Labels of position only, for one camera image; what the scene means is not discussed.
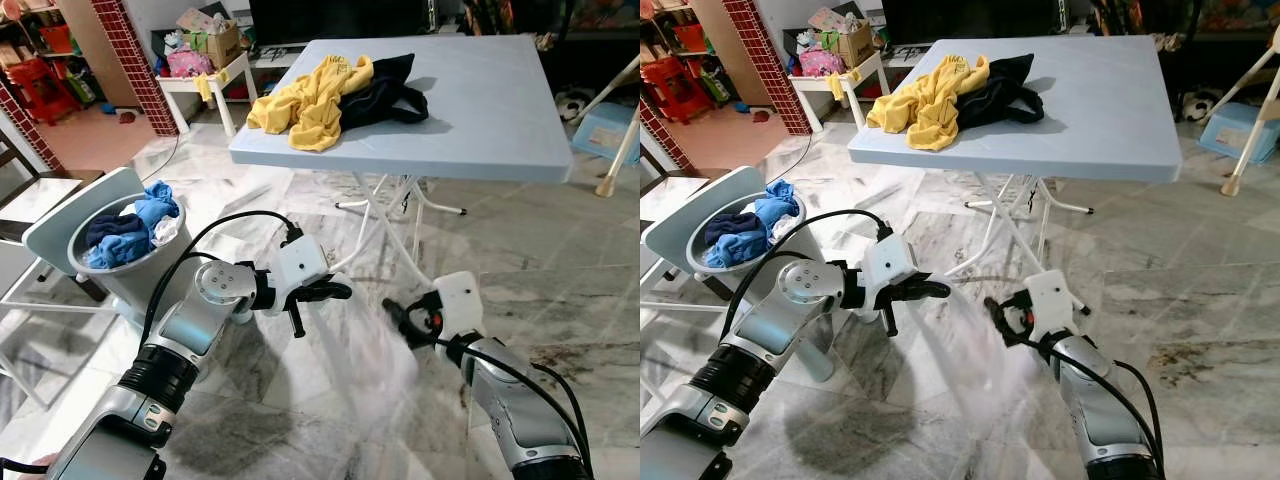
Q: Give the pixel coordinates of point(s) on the navy garment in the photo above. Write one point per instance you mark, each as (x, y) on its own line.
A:
(735, 230)
(115, 230)

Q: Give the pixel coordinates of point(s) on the white cloth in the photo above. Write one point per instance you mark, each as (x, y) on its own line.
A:
(165, 232)
(784, 232)

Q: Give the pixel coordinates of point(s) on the black crumpled garment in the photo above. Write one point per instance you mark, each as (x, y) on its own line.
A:
(1005, 100)
(385, 100)

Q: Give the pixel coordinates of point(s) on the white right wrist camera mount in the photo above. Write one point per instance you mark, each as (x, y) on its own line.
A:
(1050, 300)
(458, 300)

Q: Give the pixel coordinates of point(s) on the yellow printed t-shirt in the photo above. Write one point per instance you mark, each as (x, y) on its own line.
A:
(930, 105)
(310, 105)

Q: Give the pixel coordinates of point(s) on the blue garment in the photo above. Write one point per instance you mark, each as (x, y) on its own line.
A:
(155, 205)
(775, 205)

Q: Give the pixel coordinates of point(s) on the black flat television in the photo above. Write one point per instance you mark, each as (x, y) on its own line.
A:
(340, 20)
(970, 20)

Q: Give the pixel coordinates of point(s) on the light blue folding table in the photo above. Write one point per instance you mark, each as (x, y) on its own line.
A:
(1100, 110)
(480, 110)

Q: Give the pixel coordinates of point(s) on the red plastic stool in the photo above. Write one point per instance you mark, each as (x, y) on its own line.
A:
(675, 85)
(45, 85)

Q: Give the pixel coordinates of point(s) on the cardboard box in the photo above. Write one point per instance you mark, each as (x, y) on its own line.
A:
(225, 45)
(855, 45)

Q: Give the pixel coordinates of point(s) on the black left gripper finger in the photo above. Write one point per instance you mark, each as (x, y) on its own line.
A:
(296, 320)
(926, 291)
(890, 320)
(330, 291)

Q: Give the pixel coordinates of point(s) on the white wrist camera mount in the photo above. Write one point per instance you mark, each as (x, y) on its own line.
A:
(1050, 300)
(458, 300)
(300, 265)
(890, 265)

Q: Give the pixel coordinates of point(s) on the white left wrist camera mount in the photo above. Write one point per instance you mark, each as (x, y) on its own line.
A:
(890, 265)
(300, 265)

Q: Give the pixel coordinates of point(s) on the white side table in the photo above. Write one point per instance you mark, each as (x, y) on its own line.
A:
(225, 82)
(858, 82)

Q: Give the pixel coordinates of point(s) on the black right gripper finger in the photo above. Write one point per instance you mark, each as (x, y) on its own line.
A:
(411, 334)
(400, 309)
(1006, 334)
(998, 307)

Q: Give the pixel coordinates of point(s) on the pink bag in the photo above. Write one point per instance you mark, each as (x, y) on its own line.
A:
(820, 62)
(190, 62)

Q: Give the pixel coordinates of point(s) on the grey laundry basket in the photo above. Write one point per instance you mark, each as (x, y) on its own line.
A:
(735, 275)
(130, 285)

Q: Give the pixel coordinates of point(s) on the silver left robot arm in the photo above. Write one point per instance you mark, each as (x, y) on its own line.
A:
(190, 320)
(780, 320)

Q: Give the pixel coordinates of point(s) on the grey plastic chair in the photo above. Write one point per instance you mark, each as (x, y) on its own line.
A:
(700, 210)
(80, 210)

